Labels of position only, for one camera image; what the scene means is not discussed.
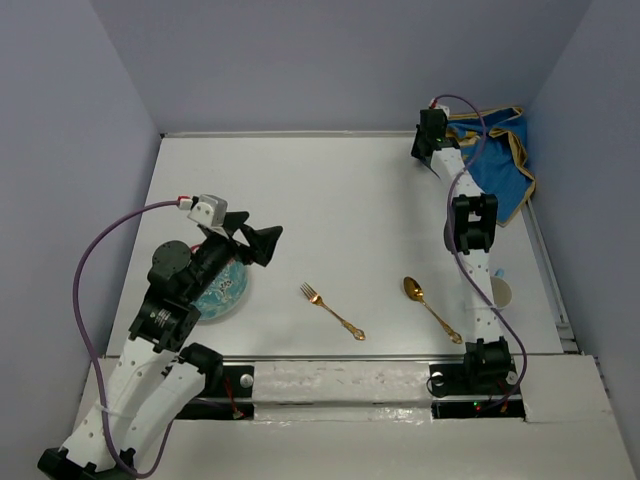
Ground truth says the gold spoon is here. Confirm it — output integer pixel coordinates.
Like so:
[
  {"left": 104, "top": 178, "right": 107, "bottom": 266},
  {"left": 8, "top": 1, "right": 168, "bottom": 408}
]
[{"left": 403, "top": 276, "right": 463, "bottom": 345}]

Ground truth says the blue paper cup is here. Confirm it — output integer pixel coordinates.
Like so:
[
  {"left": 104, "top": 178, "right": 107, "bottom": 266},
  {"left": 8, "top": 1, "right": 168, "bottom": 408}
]
[{"left": 491, "top": 268, "right": 513, "bottom": 310}]

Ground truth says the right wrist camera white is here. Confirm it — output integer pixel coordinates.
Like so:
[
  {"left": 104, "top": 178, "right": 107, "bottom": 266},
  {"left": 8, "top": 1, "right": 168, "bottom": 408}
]
[{"left": 428, "top": 98, "right": 450, "bottom": 116}]

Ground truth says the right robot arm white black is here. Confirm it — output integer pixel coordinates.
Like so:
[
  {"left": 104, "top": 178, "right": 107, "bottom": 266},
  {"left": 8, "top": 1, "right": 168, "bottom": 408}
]
[{"left": 411, "top": 106, "right": 513, "bottom": 398}]

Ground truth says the gold fork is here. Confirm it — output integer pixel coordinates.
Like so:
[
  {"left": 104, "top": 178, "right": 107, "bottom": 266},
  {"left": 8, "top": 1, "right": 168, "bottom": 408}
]
[{"left": 300, "top": 283, "right": 366, "bottom": 341}]

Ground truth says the blue cartoon placemat cloth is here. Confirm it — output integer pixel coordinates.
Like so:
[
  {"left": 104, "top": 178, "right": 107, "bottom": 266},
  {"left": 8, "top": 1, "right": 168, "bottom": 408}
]
[{"left": 447, "top": 106, "right": 536, "bottom": 227}]

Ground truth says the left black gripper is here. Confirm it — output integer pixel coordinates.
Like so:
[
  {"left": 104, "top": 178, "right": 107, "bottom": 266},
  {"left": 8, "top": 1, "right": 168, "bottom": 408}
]
[{"left": 186, "top": 210, "right": 283, "bottom": 300}]

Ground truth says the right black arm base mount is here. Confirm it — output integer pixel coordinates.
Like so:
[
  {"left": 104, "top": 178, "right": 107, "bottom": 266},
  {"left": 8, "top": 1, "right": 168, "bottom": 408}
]
[{"left": 426, "top": 363, "right": 526, "bottom": 420}]

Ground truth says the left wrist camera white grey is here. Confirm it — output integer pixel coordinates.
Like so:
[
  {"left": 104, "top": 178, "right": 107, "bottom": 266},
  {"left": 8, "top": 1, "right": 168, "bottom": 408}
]
[{"left": 187, "top": 194, "right": 228, "bottom": 230}]

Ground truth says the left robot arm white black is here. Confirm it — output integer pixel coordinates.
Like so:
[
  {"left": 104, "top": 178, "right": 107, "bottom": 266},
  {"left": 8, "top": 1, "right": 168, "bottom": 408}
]
[{"left": 38, "top": 212, "right": 283, "bottom": 479}]

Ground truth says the red and blue ceramic plate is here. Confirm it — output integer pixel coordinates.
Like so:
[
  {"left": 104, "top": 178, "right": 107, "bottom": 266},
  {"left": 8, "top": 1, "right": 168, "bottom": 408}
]
[{"left": 194, "top": 259, "right": 249, "bottom": 323}]

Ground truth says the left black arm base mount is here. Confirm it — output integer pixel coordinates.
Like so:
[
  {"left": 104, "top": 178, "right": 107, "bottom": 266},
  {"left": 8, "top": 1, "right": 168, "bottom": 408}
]
[{"left": 176, "top": 364, "right": 254, "bottom": 421}]

